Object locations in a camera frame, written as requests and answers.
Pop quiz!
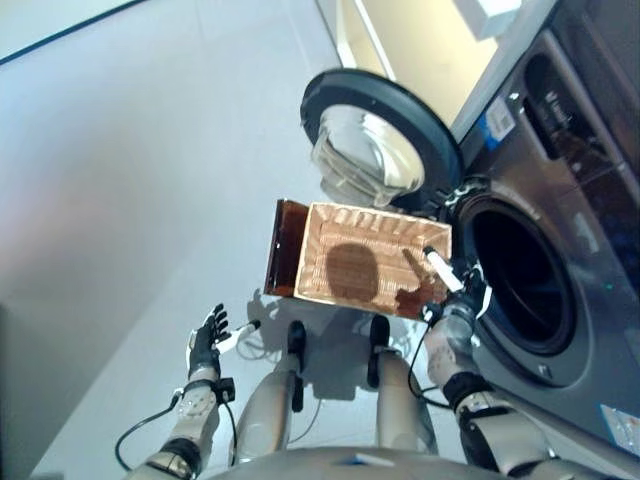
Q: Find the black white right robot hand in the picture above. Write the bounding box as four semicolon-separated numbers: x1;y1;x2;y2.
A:
422;245;492;321

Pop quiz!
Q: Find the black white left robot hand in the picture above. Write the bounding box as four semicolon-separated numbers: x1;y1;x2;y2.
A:
185;302;263;384

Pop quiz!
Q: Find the dark grey washing machine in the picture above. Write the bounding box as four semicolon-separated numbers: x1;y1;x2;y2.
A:
429;29;640;454

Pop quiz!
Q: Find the round glass washing machine door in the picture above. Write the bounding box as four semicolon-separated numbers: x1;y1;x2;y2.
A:
299;68;462;209

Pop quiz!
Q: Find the rectangular wicker laundry basket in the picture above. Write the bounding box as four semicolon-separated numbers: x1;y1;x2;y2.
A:
293;201;454;321

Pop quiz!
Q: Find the black right robot foot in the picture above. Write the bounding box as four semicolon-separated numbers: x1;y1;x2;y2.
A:
368;314;391;351

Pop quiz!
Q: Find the brown glossy stool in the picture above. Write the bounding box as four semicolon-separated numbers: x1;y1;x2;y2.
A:
263;198;314;298

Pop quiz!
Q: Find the blue square sticker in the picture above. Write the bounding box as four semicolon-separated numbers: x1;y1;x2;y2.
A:
479;97;521;151

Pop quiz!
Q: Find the grey robot torso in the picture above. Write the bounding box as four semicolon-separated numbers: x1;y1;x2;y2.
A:
204;445;501;480

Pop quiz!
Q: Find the blue white energy label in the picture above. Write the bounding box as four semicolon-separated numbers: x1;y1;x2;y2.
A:
599;403;640;449

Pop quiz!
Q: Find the white counter cabinet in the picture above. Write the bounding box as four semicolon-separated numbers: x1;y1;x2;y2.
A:
314;0;526;126

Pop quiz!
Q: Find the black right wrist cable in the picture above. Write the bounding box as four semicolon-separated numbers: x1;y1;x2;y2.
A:
407;329;454;410

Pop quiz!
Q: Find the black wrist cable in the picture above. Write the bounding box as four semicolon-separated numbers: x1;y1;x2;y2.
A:
407;329;454;410
114;394;239;474

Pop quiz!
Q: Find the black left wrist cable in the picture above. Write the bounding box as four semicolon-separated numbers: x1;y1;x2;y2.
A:
114;394;239;474

